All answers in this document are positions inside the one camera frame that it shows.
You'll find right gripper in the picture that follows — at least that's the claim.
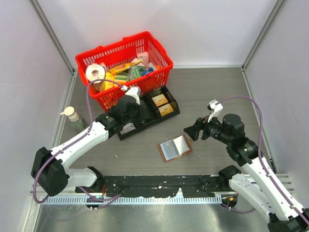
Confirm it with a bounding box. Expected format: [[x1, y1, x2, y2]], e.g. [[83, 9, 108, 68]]
[[184, 111, 232, 145]]

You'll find brown leather card holder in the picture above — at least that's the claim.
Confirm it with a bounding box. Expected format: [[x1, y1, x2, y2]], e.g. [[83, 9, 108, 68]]
[[157, 135, 193, 162]]

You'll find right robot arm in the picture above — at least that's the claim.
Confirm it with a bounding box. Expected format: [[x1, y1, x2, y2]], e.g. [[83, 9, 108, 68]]
[[183, 114, 309, 232]]

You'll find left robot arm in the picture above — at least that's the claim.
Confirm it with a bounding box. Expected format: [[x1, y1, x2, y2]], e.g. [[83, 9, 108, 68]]
[[31, 95, 147, 197]]

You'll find white card lower slot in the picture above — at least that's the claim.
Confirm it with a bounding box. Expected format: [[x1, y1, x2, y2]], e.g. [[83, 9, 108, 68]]
[[120, 123, 136, 135]]

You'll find black card organizer tray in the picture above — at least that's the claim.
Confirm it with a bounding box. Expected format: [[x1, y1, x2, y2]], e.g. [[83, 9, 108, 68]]
[[118, 86, 180, 141]]

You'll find gold card upper slot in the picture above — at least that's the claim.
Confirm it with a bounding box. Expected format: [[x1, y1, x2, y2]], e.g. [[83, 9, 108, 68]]
[[152, 94, 168, 107]]

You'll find gold card slot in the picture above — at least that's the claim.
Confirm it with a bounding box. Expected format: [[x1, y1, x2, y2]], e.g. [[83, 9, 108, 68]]
[[152, 94, 168, 107], [158, 103, 174, 116]]

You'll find gold card lower slot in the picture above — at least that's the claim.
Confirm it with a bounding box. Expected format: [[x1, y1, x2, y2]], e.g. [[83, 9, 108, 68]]
[[158, 103, 174, 116]]

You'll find green package in basket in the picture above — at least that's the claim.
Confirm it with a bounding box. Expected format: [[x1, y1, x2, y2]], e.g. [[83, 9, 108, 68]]
[[127, 65, 147, 82]]

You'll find yellow snack package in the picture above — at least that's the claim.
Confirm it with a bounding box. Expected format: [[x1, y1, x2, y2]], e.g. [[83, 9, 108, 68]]
[[99, 58, 142, 92]]

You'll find red plastic shopping basket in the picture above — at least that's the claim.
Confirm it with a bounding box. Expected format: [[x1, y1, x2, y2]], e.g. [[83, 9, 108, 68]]
[[75, 31, 174, 115]]

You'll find green soap pump bottle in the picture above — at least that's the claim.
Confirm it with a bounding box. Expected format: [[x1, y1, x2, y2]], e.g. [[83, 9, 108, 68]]
[[60, 106, 88, 133]]

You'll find pink box in basket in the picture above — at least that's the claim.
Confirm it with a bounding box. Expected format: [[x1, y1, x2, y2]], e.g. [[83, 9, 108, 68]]
[[137, 51, 149, 66]]

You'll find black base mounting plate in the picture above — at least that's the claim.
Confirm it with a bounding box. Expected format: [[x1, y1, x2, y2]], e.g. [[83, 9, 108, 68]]
[[86, 175, 233, 198]]

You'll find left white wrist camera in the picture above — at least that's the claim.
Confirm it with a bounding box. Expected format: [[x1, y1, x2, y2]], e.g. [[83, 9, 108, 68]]
[[121, 85, 141, 105]]

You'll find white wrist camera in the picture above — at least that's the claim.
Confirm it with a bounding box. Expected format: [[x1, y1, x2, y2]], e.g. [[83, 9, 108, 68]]
[[207, 100, 223, 123], [121, 85, 141, 105]]

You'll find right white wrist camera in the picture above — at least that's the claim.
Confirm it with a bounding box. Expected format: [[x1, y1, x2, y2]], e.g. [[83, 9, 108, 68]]
[[207, 100, 223, 123]]

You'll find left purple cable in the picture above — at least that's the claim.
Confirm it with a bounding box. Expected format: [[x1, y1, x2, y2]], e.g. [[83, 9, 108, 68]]
[[32, 79, 127, 211]]

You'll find purple cable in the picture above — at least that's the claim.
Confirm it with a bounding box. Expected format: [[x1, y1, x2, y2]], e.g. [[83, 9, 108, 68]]
[[32, 79, 127, 211], [217, 95, 309, 225]]

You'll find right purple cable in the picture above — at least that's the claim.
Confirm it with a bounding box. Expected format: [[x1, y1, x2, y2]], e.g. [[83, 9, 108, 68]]
[[217, 95, 309, 225]]

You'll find white slotted cable duct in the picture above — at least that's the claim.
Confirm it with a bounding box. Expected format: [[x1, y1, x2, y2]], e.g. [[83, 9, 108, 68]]
[[43, 195, 222, 205]]

